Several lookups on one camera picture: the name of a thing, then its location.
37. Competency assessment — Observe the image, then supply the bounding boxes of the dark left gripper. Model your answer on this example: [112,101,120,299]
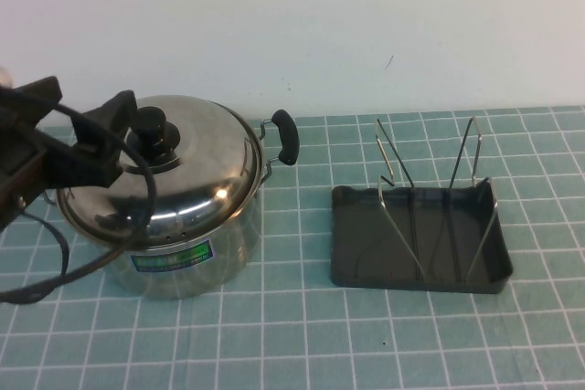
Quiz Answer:
[0,74,139,232]

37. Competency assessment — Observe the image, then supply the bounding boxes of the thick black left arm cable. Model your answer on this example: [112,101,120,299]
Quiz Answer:
[0,86,159,306]

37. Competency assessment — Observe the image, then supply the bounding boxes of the green white grid tablecloth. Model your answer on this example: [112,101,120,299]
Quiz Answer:
[0,105,585,390]

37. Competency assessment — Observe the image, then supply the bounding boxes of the stainless steel lid black knob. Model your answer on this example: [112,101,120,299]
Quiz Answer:
[55,93,267,238]

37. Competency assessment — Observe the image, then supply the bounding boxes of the black plastic drip tray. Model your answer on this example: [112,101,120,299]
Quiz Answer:
[328,179,515,297]

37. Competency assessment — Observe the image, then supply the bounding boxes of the stainless steel pot black handles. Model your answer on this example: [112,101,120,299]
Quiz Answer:
[44,109,301,302]

